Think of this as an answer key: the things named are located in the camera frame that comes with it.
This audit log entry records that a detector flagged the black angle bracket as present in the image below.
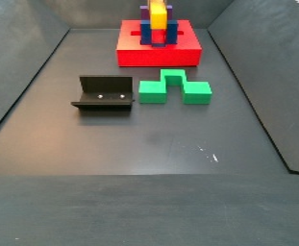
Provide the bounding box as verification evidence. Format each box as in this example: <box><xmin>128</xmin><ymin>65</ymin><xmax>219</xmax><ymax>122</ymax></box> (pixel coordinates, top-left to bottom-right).
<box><xmin>71</xmin><ymin>75</ymin><xmax>134</xmax><ymax>111</ymax></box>

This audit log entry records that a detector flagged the dark blue U block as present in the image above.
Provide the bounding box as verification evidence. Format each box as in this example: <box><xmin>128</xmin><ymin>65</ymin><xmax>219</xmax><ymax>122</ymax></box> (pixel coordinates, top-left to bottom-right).
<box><xmin>140</xmin><ymin>20</ymin><xmax>179</xmax><ymax>47</ymax></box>

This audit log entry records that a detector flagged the green zigzag block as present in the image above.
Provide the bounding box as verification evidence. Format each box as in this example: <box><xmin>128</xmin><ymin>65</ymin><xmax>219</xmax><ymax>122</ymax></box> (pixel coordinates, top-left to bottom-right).
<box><xmin>138</xmin><ymin>68</ymin><xmax>214</xmax><ymax>106</ymax></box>

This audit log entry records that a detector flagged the purple U block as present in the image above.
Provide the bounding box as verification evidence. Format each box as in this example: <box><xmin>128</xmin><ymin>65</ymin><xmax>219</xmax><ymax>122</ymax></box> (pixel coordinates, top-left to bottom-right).
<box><xmin>140</xmin><ymin>5</ymin><xmax>174</xmax><ymax>20</ymax></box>

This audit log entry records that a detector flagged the long yellow block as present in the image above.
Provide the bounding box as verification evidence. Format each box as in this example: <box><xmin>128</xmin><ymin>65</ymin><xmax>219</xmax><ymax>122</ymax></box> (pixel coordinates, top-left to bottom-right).
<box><xmin>149</xmin><ymin>0</ymin><xmax>167</xmax><ymax>30</ymax></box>

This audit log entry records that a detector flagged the red board base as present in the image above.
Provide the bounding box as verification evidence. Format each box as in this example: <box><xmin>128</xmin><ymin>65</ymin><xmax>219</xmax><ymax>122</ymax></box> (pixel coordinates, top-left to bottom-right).
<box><xmin>116</xmin><ymin>20</ymin><xmax>203</xmax><ymax>67</ymax></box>

